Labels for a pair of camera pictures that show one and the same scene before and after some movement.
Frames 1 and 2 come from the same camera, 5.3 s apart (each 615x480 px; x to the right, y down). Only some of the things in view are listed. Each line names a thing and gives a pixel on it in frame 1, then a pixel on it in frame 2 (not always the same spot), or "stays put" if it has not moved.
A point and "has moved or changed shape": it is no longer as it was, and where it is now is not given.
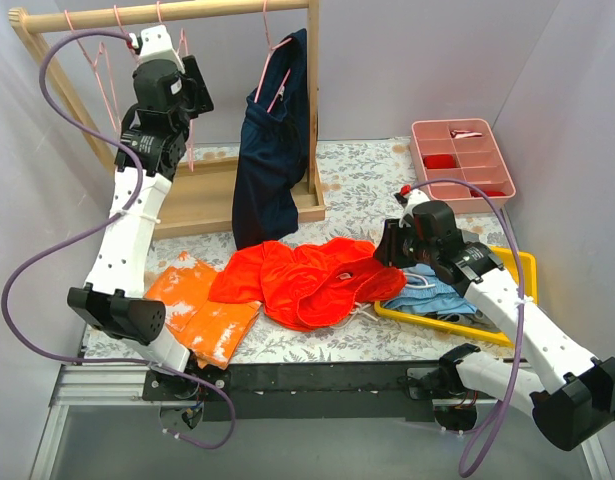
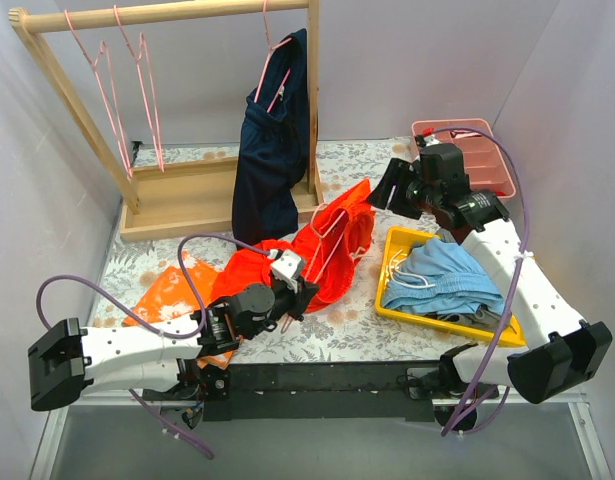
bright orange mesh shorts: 309,286 has moved or changed shape
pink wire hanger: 182,37 → 324,241
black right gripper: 387,245 → 397,181
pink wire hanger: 97,74 stays put
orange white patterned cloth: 212,331 stays put
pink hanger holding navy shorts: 271,48 stays put
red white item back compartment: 458,134 stays put
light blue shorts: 424,291 stays put
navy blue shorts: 271,155 stays put
